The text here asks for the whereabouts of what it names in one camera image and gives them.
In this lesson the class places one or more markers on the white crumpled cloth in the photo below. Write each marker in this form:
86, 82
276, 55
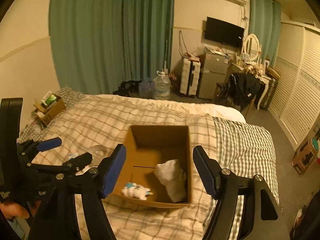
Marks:
173, 178

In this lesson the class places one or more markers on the small wooden stool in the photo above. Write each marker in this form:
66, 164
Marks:
305, 155

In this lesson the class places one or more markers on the white oval mirror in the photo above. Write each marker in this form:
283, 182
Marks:
251, 49

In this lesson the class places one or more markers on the small cluttered cardboard box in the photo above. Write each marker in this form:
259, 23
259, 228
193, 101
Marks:
48, 108

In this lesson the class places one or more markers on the white blue plush toy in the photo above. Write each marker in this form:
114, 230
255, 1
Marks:
134, 190

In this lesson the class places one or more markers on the grey mini fridge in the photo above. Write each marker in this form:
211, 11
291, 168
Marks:
213, 70

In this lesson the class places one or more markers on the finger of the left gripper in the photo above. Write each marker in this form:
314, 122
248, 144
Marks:
70, 167
31, 147

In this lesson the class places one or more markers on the large green curtain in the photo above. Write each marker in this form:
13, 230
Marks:
98, 44

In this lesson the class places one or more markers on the plaid bed blanket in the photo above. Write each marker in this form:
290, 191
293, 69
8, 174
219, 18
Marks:
153, 133

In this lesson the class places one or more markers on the right green curtain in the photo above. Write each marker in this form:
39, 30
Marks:
265, 23

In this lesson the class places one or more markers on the large clear water jug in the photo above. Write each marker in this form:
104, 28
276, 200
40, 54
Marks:
162, 86

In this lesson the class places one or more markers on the white tape strip loop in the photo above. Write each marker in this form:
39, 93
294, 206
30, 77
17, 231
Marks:
98, 152

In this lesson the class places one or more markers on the blue white small item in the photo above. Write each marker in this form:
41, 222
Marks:
71, 156

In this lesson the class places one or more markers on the checkered grey bed sheet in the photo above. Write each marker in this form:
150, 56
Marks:
246, 150

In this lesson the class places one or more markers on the black wall television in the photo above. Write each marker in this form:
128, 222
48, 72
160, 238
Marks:
223, 32

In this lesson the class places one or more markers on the black jacket on chair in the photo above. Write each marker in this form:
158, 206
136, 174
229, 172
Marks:
242, 88

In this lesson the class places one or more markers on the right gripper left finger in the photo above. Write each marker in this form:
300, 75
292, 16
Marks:
110, 169

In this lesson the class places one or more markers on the left hand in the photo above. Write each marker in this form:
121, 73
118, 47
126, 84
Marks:
11, 209

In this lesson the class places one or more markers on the white suitcase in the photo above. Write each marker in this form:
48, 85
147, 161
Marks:
190, 76

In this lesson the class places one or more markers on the white louvered wardrobe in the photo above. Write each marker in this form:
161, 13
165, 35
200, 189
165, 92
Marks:
295, 104

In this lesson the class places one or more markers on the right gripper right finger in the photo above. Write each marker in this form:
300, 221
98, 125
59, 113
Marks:
208, 170

